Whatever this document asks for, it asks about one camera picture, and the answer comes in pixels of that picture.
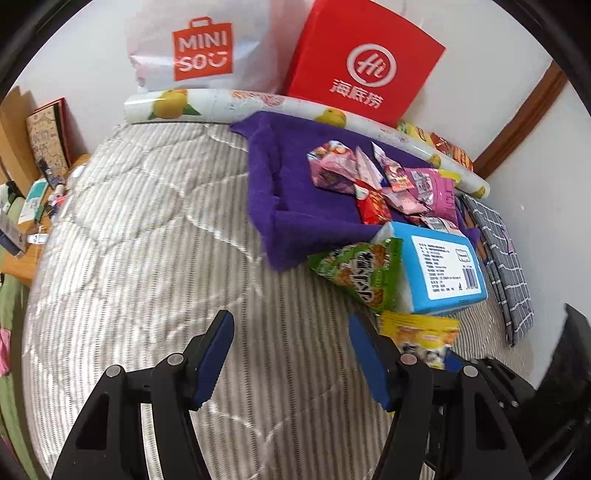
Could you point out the white navy box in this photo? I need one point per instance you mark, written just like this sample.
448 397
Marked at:
11 233

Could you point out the white teal box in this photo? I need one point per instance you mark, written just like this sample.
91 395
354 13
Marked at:
34 201

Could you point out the brown wooden door frame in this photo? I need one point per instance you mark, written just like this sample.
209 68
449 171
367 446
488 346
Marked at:
521 120

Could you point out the green bedsheet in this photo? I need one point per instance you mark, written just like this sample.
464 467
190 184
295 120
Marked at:
11 415

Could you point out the white plastic shopping bag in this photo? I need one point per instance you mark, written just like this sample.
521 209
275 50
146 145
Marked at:
207 46

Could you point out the yellow chip bag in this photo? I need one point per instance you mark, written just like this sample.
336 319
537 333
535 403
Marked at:
413 131

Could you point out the patterned notebook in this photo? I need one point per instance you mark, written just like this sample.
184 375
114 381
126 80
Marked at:
48 134

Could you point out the pink yellow-topped snack packet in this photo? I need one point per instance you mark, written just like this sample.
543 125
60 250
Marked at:
434 191

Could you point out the orange chip bag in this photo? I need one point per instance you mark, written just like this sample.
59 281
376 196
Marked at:
452 152

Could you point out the yellow snack packet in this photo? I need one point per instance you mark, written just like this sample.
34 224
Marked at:
415 332

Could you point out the grey checked folded cloth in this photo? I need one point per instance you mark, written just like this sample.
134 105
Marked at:
503 272

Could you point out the fruit print paper roll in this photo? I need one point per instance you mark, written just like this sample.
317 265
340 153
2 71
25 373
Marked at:
217 104

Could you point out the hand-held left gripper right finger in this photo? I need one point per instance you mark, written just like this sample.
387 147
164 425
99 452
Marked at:
369 364

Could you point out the purple towel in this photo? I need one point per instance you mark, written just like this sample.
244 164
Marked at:
286 184

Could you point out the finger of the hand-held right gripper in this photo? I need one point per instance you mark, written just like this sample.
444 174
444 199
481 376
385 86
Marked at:
455 362

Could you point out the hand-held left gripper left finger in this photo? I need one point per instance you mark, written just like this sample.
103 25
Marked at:
214 364

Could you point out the red paper bag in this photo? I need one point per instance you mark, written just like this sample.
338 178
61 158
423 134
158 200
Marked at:
364 60

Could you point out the striped quilted mattress pad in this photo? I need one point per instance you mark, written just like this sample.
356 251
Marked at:
161 254

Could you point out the pink star cloth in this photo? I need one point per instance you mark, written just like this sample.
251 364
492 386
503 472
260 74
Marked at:
3 350

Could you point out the red gold snack packet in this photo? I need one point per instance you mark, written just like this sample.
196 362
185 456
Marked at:
375 207

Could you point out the green snack packet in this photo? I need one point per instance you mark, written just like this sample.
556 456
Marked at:
360 272

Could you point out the wooden headboard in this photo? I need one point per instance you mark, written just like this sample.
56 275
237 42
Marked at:
14 138

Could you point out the wooden nightstand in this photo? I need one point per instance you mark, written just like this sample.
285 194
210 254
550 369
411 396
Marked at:
27 258

